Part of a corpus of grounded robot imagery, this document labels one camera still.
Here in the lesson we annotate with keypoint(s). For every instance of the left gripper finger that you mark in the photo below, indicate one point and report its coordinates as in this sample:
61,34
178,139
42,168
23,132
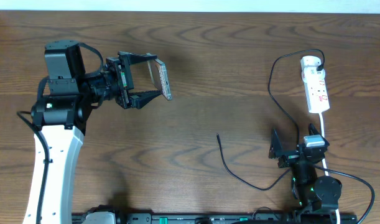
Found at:
131,58
139,99

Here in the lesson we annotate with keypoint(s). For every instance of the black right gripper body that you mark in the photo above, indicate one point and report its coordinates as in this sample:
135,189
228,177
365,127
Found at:
288,160

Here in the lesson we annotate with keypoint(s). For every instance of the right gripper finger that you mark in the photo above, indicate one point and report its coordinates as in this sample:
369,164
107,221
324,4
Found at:
312,130
276,149

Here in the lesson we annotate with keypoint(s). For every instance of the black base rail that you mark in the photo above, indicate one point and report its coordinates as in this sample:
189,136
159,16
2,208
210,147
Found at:
106,214

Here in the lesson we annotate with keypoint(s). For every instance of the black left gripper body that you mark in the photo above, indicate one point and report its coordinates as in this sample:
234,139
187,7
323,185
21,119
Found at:
121,82

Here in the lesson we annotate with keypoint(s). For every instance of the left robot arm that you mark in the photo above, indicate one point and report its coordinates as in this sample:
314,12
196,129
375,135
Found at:
65,100

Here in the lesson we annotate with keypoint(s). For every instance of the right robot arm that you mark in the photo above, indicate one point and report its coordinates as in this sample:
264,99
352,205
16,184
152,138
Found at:
318,195

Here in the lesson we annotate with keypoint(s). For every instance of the white power strip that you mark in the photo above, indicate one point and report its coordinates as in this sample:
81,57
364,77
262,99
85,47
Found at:
314,83

